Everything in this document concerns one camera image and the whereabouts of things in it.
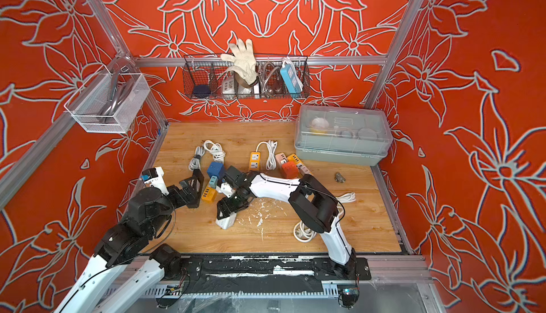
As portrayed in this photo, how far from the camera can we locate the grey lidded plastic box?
3.00ft

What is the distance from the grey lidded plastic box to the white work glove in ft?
0.95

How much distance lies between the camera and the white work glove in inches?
35.1
